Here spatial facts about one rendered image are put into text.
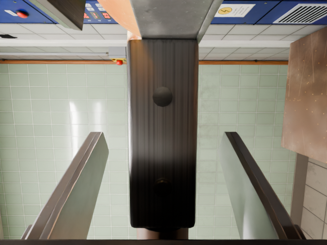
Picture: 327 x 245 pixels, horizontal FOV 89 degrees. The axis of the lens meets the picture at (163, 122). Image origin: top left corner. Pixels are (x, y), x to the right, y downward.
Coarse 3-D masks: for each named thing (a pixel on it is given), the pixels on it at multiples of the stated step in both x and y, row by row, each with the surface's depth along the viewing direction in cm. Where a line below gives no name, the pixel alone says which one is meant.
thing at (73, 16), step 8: (40, 0) 29; (48, 0) 29; (56, 0) 30; (64, 0) 32; (72, 0) 35; (80, 0) 37; (48, 8) 31; (56, 8) 31; (64, 8) 33; (72, 8) 35; (80, 8) 38; (56, 16) 34; (64, 16) 33; (72, 16) 36; (80, 16) 39; (72, 24) 37; (80, 24) 39
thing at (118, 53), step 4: (112, 48) 94; (116, 48) 94; (120, 48) 94; (124, 48) 94; (112, 52) 94; (116, 52) 94; (120, 52) 94; (124, 52) 94; (112, 56) 95; (116, 56) 95; (120, 56) 95; (124, 56) 95; (112, 60) 100; (116, 60) 100; (124, 60) 100
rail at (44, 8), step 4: (32, 0) 29; (36, 0) 29; (36, 4) 30; (40, 4) 30; (40, 8) 32; (44, 8) 32; (48, 12) 33; (52, 16) 35; (56, 20) 37; (60, 20) 36; (64, 24) 38
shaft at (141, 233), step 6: (138, 228) 9; (144, 228) 9; (162, 228) 8; (180, 228) 8; (186, 228) 9; (138, 234) 9; (144, 234) 9; (150, 234) 8; (156, 234) 8; (162, 234) 8; (168, 234) 8; (174, 234) 8; (180, 234) 9; (186, 234) 9
